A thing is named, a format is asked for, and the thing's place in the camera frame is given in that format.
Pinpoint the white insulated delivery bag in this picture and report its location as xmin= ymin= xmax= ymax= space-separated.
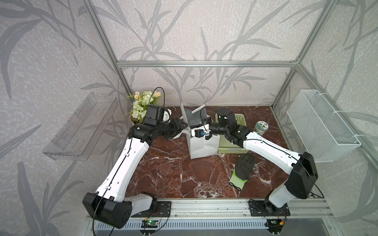
xmin=175 ymin=104 xmax=220 ymax=159

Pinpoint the aluminium front rail frame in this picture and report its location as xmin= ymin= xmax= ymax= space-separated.
xmin=85 ymin=198 xmax=334 ymax=220

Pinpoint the small round patterned tin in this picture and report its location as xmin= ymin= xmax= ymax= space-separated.
xmin=254 ymin=121 xmax=269 ymax=136

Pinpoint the green plastic basket tray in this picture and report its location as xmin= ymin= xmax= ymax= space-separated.
xmin=215 ymin=113 xmax=249 ymax=155

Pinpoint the clear acrylic wall shelf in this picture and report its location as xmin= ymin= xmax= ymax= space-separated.
xmin=42 ymin=93 xmax=118 ymax=161

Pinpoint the right circuit board with wires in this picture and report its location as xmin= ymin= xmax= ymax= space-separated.
xmin=265 ymin=219 xmax=285 ymax=228

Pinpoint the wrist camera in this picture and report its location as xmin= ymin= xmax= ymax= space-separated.
xmin=194 ymin=128 xmax=212 ymax=140
xmin=143 ymin=105 xmax=171 ymax=126

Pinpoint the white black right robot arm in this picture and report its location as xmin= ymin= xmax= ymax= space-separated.
xmin=209 ymin=122 xmax=318 ymax=211

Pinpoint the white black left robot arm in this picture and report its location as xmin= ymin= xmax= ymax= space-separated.
xmin=82 ymin=118 xmax=188 ymax=229

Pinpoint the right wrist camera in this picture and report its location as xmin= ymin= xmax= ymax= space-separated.
xmin=194 ymin=128 xmax=212 ymax=140

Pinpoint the black green work glove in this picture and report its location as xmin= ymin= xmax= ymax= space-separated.
xmin=229 ymin=152 xmax=257 ymax=191

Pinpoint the artificial white flower plant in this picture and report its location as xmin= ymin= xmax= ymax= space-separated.
xmin=129 ymin=90 xmax=163 ymax=124

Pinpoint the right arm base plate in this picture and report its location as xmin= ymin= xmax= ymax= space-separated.
xmin=248 ymin=199 xmax=291 ymax=217

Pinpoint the left green circuit board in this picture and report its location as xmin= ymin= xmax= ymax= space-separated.
xmin=141 ymin=219 xmax=160 ymax=229

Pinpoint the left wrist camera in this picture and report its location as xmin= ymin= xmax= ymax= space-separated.
xmin=143 ymin=105 xmax=171 ymax=126

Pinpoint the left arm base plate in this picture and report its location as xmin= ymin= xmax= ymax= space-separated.
xmin=132 ymin=200 xmax=172 ymax=218

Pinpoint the white wire mesh basket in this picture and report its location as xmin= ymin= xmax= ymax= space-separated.
xmin=287 ymin=89 xmax=361 ymax=163

